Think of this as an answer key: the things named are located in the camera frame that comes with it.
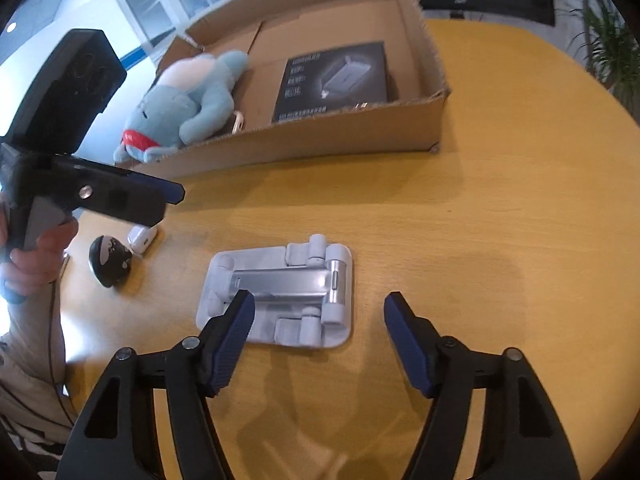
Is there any person's left hand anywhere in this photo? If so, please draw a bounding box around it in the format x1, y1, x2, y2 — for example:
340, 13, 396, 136
0, 195, 81, 301

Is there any black product box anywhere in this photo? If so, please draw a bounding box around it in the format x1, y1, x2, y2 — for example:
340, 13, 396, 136
271, 41, 390, 123

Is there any grey folding phone stand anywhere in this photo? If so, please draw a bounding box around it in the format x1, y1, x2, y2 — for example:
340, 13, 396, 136
196, 234, 356, 350

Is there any person's left forearm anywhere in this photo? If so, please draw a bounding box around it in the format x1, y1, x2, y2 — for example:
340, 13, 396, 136
0, 280, 81, 441

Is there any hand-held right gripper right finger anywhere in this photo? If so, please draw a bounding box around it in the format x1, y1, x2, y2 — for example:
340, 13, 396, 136
383, 291, 581, 480

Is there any white earbuds case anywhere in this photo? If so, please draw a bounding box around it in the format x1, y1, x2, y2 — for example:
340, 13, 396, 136
127, 225, 158, 257

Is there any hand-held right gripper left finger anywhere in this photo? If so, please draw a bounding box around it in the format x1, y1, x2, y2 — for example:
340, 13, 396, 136
55, 289, 257, 480

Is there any grey glass-door cabinet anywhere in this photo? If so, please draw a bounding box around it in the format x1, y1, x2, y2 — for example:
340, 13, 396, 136
109, 0, 241, 53

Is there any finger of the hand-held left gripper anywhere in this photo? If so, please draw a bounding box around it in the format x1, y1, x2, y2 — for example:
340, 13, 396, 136
60, 156, 186, 227

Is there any palm plant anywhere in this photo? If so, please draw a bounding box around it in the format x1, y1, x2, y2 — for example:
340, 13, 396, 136
560, 0, 640, 111

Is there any black rounded object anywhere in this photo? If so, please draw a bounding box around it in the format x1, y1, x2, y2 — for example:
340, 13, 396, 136
88, 235, 133, 288

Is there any cardboard box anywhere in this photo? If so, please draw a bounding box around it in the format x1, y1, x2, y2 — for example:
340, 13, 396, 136
112, 0, 451, 178

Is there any light blue plush toy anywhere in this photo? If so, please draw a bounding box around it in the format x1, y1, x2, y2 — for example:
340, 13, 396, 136
112, 50, 251, 165

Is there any blue wall sign strip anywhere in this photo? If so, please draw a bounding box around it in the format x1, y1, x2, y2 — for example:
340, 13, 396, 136
121, 40, 151, 70

